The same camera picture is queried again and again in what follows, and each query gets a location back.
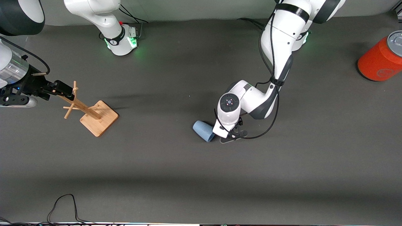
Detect black right base cables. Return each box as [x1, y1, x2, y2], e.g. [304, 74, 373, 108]
[117, 5, 148, 40]

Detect black left base cables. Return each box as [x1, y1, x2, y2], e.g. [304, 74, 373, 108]
[237, 17, 267, 32]

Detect wooden mug tree rack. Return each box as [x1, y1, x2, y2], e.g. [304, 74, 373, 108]
[34, 81, 119, 137]

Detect black looped cable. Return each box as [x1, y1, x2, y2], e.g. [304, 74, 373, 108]
[47, 194, 95, 225]

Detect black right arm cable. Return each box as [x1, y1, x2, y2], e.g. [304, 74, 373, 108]
[0, 36, 51, 75]

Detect orange can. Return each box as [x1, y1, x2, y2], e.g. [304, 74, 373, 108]
[357, 30, 402, 82]

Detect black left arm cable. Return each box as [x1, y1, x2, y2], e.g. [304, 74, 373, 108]
[215, 13, 280, 140]

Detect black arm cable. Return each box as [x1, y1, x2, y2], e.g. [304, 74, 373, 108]
[0, 36, 51, 75]
[215, 13, 280, 140]

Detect light blue cup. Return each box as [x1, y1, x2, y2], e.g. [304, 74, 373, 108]
[193, 121, 215, 143]

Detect black base cables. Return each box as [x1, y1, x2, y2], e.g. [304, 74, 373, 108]
[237, 17, 267, 32]
[117, 5, 148, 40]

